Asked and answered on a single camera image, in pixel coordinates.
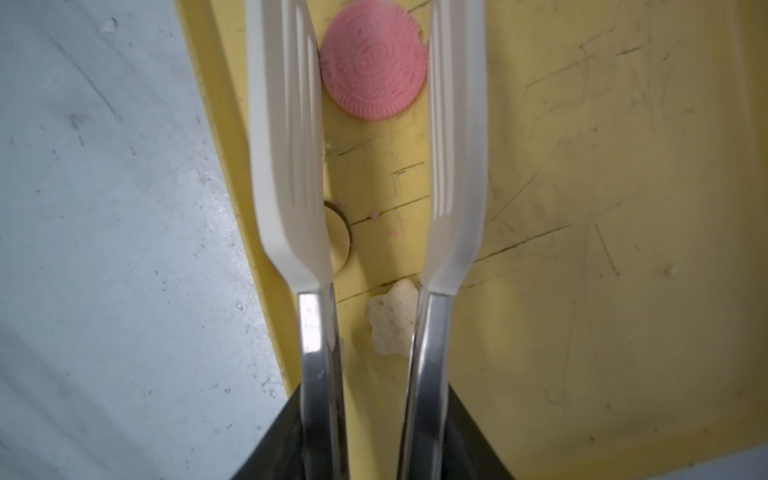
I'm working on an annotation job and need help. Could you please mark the white metal tongs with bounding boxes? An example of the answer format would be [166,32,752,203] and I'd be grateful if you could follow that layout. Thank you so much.
[246,1,489,479]

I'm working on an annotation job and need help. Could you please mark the yellow plastic tray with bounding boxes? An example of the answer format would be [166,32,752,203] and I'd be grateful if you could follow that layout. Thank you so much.
[176,1,767,479]

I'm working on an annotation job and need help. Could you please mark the pink round cookie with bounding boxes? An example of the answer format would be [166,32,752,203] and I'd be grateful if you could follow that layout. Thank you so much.
[320,0,428,121]

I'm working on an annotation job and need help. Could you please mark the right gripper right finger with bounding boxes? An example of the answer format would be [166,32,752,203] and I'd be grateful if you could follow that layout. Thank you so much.
[443,386,514,480]

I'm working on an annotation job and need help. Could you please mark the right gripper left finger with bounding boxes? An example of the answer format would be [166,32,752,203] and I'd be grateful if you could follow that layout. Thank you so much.
[232,387,303,480]

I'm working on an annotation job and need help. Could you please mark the pale star shaped cookie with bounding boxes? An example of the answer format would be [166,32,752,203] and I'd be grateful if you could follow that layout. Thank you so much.
[365,278,419,357]

